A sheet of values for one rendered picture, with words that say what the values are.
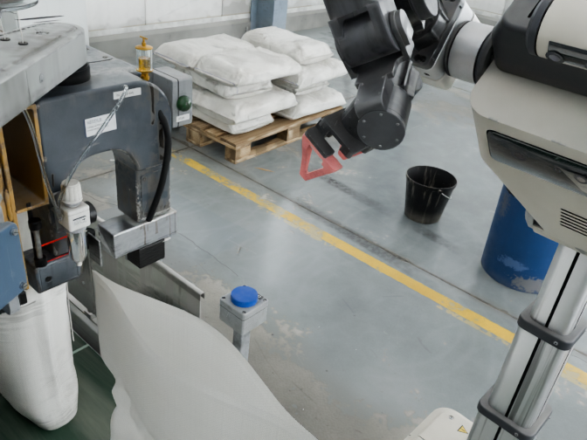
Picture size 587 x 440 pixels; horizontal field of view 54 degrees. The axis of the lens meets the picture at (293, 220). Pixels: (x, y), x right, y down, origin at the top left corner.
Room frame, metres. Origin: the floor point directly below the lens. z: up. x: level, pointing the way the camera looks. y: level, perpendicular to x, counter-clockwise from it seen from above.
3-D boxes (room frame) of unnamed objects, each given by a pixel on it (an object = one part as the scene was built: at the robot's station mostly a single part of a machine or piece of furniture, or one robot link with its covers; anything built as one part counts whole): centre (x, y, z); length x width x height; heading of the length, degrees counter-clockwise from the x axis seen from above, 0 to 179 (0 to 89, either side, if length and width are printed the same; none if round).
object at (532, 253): (2.53, -1.21, 0.32); 0.51 x 0.48 x 0.65; 142
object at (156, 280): (1.45, 0.62, 0.54); 1.05 x 0.02 x 0.41; 52
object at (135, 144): (0.95, 0.43, 1.21); 0.30 x 0.25 x 0.30; 52
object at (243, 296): (0.99, 0.09, 0.84); 0.06 x 0.06 x 0.02
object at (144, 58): (0.94, 0.28, 1.37); 0.03 x 0.02 x 0.03; 52
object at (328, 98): (4.24, 0.05, 0.20); 0.67 x 0.43 x 0.15; 142
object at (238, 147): (4.11, 0.40, 0.07); 1.20 x 0.82 x 0.14; 144
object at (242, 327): (0.99, 0.09, 0.81); 0.08 x 0.08 x 0.06; 52
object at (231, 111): (3.75, 0.41, 0.32); 0.66 x 0.43 x 0.15; 144
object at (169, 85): (1.00, 0.25, 1.29); 0.08 x 0.05 x 0.09; 52
